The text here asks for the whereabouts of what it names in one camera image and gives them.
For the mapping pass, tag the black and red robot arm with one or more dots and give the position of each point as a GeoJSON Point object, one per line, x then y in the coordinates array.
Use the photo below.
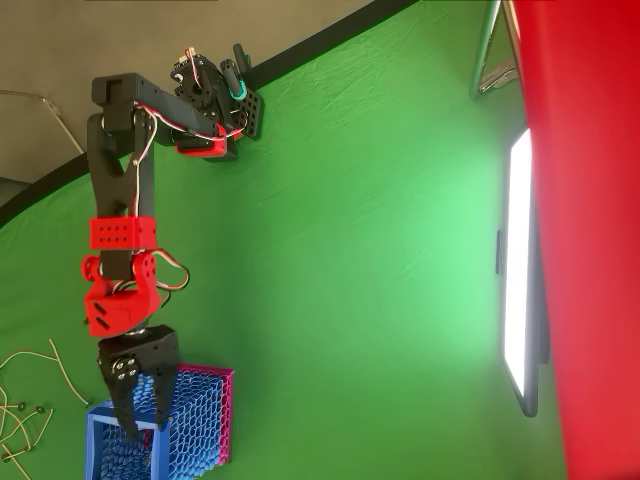
{"type": "Point", "coordinates": [120, 190]}

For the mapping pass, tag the blue and pink mesh basket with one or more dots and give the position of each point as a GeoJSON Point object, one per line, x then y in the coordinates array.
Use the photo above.
{"type": "Point", "coordinates": [200, 415]}

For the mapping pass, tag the green cloth with black edge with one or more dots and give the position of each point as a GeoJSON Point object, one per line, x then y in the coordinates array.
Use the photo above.
{"type": "Point", "coordinates": [350, 250]}

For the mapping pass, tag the black clamp with teal band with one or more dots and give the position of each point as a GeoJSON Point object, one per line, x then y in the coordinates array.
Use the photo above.
{"type": "Point", "coordinates": [235, 82]}

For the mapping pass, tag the bright white light panel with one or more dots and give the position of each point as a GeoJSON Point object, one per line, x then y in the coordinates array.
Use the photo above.
{"type": "Point", "coordinates": [517, 260]}

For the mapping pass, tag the red cloth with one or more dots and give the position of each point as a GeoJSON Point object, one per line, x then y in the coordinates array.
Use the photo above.
{"type": "Point", "coordinates": [585, 225]}

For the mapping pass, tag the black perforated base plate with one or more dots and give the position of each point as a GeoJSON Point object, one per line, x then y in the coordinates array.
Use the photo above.
{"type": "Point", "coordinates": [253, 112]}

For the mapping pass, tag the silver metal stand frame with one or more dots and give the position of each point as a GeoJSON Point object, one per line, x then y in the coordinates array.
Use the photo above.
{"type": "Point", "coordinates": [482, 45]}

